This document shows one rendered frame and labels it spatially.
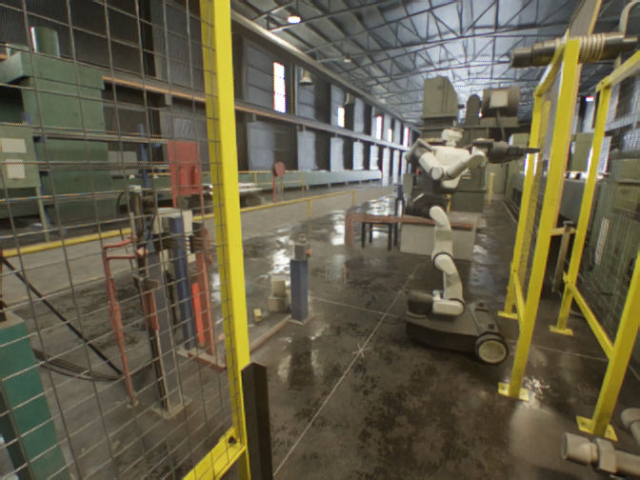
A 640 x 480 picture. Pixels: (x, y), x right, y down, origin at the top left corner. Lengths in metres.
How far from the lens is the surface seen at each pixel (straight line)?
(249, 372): 0.74
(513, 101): 5.43
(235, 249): 0.83
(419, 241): 4.63
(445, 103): 5.38
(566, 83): 1.80
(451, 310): 2.36
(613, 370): 1.96
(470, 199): 5.21
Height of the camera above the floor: 1.25
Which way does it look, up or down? 13 degrees down
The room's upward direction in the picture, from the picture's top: straight up
